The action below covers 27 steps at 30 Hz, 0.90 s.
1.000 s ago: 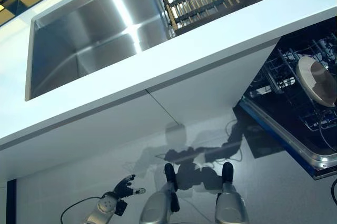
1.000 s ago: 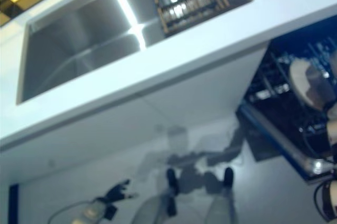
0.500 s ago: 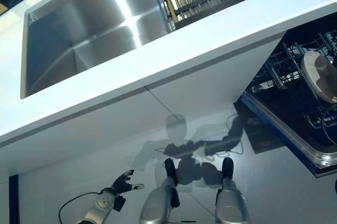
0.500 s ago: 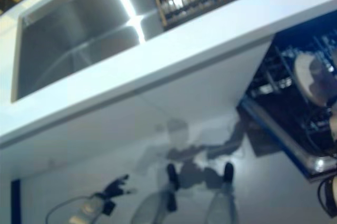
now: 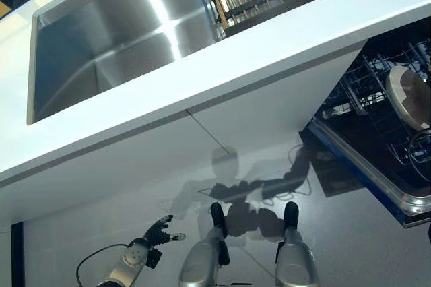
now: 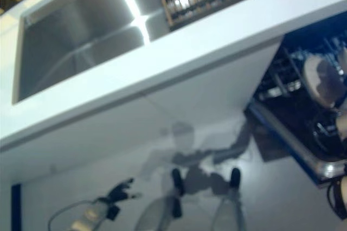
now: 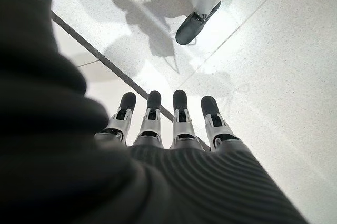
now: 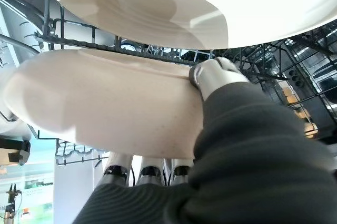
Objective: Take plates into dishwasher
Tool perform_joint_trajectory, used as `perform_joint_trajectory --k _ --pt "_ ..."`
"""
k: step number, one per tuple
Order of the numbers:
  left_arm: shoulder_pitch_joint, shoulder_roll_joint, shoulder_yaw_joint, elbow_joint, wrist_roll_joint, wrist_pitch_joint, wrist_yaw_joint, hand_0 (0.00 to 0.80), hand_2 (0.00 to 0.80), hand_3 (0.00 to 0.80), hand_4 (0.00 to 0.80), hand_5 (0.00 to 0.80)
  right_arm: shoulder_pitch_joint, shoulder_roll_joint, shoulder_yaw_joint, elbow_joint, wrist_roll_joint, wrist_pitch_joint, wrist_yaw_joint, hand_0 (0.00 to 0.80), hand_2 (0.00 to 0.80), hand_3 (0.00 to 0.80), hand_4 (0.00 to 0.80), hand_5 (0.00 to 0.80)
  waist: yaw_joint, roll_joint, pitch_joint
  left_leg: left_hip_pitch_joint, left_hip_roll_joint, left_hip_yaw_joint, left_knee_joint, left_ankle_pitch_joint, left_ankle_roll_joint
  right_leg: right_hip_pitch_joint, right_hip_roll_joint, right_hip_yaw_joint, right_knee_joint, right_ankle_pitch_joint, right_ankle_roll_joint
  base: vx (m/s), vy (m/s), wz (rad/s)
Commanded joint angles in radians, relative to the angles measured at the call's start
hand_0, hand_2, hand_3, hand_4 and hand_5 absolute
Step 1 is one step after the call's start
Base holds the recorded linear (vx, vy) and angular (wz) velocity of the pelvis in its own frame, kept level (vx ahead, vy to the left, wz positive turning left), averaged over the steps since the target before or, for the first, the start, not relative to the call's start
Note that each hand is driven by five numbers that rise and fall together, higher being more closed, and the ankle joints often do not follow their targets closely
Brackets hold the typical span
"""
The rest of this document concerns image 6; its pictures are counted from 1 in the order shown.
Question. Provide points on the stainless steel sink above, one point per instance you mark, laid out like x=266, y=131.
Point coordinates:
x=67, y=38

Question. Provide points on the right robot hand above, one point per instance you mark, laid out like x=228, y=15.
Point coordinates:
x=343, y=73

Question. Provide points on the blue edged panel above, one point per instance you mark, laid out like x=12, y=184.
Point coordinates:
x=16, y=209

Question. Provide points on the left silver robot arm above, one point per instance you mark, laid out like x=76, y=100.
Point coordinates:
x=89, y=214

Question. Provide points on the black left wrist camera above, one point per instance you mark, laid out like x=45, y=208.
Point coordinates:
x=113, y=212

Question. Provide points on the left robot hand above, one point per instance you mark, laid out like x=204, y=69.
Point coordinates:
x=122, y=190

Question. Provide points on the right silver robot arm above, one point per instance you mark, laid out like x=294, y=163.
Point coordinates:
x=342, y=128

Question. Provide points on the black dish drying rack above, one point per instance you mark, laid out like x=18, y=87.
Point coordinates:
x=195, y=0

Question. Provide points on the white glossy cabinet door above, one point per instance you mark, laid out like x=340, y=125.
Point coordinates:
x=211, y=90
x=67, y=138

